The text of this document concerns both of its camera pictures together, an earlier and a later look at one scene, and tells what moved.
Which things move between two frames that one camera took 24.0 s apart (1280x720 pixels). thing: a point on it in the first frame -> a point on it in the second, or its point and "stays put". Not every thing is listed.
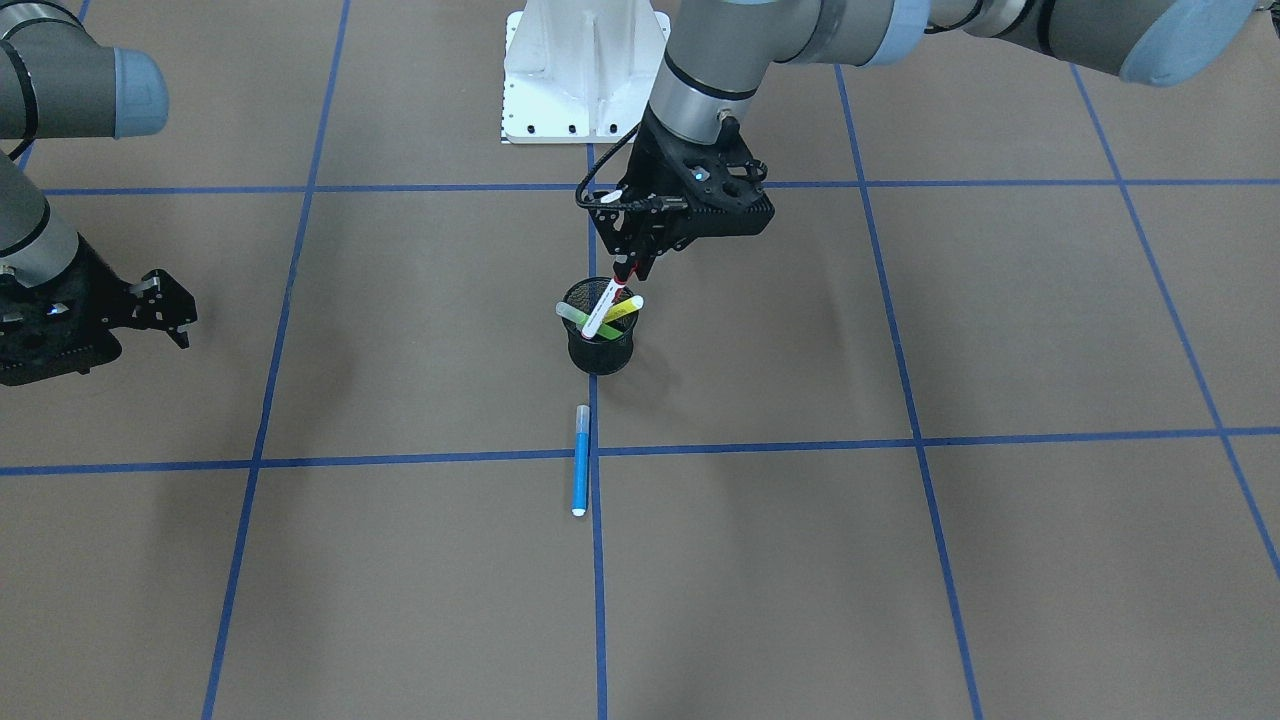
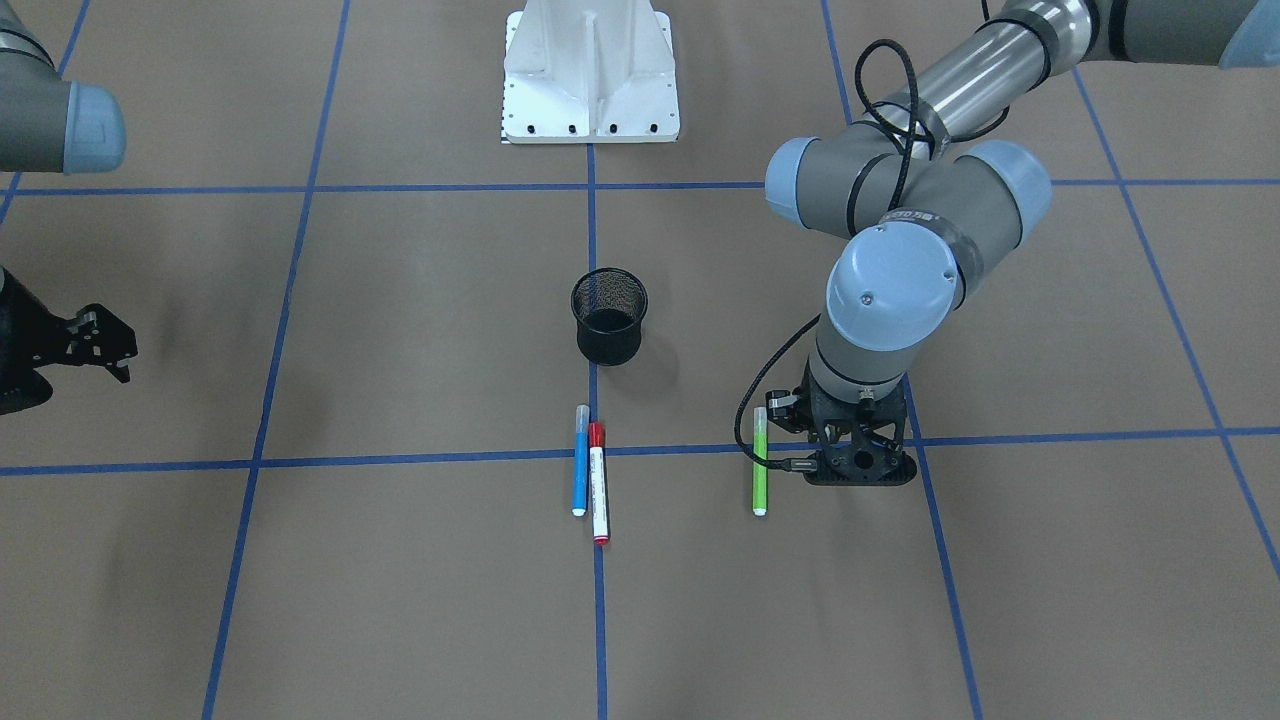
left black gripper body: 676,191 -> 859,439
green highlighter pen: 579,318 -> 760,461
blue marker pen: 581,460 stays put
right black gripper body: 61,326 -> 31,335
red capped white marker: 602,307 -> 599,488
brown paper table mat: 982,424 stays put
